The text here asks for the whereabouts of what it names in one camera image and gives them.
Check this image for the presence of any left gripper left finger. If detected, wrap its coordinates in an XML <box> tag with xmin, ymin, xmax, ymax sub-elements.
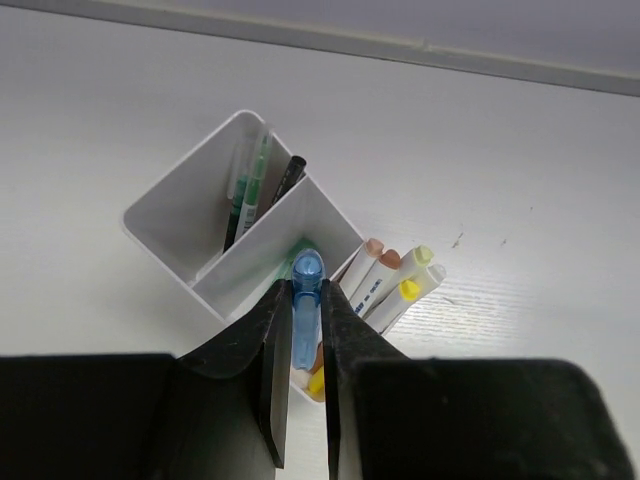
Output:
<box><xmin>1</xmin><ymin>280</ymin><xmax>292</xmax><ymax>479</ymax></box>

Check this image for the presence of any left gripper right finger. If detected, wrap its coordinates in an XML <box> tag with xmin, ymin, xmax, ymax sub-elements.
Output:
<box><xmin>321</xmin><ymin>281</ymin><xmax>630</xmax><ymax>479</ymax></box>

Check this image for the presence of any white marker pen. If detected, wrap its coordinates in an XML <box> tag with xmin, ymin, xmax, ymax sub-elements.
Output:
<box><xmin>380</xmin><ymin>264</ymin><xmax>447</xmax><ymax>333</ymax></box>

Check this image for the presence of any brown white marker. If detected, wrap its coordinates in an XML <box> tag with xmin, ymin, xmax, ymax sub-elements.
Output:
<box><xmin>350</xmin><ymin>249</ymin><xmax>401</xmax><ymax>318</ymax></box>

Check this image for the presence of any yellow capped white marker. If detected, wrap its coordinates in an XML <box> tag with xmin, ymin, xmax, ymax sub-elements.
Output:
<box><xmin>307</xmin><ymin>280</ymin><xmax>410</xmax><ymax>398</ymax></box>

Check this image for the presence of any blue capsule eraser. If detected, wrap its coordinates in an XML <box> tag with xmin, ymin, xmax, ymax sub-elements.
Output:
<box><xmin>291</xmin><ymin>248</ymin><xmax>325</xmax><ymax>371</ymax></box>

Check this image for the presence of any peach white marker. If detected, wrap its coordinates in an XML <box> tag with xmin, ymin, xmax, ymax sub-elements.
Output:
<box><xmin>339</xmin><ymin>238</ymin><xmax>384</xmax><ymax>299</ymax></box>

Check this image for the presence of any clear green gel pen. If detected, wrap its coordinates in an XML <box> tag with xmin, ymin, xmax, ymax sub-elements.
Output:
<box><xmin>235</xmin><ymin>125</ymin><xmax>273</xmax><ymax>241</ymax></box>

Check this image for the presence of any green fineliner pen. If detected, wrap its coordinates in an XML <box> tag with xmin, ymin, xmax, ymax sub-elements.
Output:
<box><xmin>222</xmin><ymin>144</ymin><xmax>251</xmax><ymax>254</ymax></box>

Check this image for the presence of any black pen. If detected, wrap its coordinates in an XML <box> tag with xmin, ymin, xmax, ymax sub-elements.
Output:
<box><xmin>270</xmin><ymin>155</ymin><xmax>307</xmax><ymax>207</ymax></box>

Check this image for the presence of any pale yellow white marker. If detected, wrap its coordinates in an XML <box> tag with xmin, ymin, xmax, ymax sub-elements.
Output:
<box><xmin>362</xmin><ymin>245</ymin><xmax>434</xmax><ymax>318</ymax></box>

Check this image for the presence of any white three-compartment organizer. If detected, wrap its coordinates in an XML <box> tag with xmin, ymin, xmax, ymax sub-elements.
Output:
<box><xmin>122</xmin><ymin>110</ymin><xmax>375</xmax><ymax>326</ymax></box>

